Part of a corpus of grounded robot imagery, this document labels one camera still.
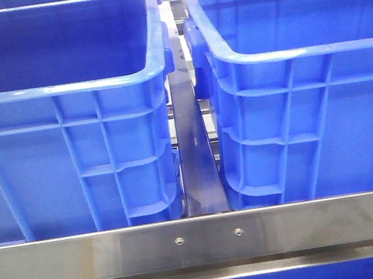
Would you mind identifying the steel centre divider bar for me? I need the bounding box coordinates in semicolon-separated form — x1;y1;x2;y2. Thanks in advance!
162;28;230;218

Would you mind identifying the left blue plastic crate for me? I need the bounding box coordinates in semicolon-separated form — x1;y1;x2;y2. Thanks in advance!
0;0;183;246

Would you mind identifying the blue plastic crate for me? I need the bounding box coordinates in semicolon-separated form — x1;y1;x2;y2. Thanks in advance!
0;0;183;246
185;0;373;210

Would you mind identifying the right blue plastic crate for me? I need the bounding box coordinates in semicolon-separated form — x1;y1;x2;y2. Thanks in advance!
185;0;373;210

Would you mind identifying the left rail screw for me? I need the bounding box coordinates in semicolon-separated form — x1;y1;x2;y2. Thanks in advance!
175;237;185;246

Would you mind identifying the rail screw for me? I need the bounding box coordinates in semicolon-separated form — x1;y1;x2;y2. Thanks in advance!
175;237;185;246
234;228;244;237

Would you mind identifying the right rail screw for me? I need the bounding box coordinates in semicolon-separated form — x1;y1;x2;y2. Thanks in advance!
234;228;244;237

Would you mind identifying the steel front rack rail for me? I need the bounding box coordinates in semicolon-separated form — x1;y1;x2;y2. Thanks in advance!
0;192;373;279

